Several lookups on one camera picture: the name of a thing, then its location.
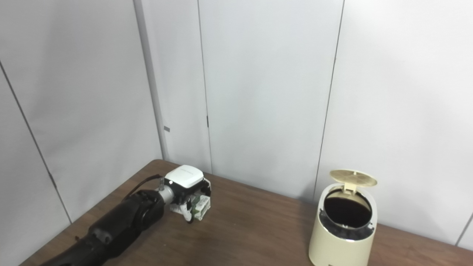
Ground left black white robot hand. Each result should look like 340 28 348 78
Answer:
164 165 212 224

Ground white green milk carton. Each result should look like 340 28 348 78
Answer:
187 194 211 221

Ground cream round bin lid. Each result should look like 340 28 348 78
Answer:
330 169 378 188

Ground cream-colored round bin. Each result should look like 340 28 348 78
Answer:
309 169 378 266

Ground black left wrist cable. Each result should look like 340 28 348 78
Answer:
126 174 165 200

